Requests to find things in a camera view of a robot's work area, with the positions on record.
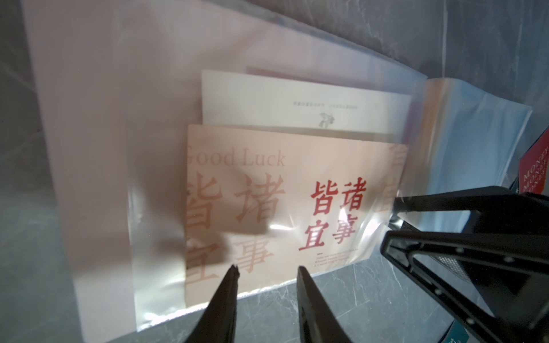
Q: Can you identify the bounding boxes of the cream card red characters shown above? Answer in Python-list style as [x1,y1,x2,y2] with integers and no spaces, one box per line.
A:
[185,125,408,307]

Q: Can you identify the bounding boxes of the green card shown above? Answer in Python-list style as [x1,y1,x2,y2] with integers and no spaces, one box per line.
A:
[438,321,470,343]

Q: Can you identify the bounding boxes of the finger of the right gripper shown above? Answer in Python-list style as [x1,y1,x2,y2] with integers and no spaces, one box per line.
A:
[393,186,548,234]
[380,231,548,342]

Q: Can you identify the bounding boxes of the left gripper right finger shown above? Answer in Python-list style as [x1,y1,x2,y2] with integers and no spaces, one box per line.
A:
[297,266,351,343]

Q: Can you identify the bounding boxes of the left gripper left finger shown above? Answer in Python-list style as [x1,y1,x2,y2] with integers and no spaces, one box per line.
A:
[185,264,240,343]

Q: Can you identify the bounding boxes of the pink photo album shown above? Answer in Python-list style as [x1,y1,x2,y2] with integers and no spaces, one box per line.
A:
[22,1,532,342]

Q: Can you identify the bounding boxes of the red money card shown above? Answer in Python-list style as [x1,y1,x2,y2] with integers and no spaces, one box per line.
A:
[518,129,548,194]

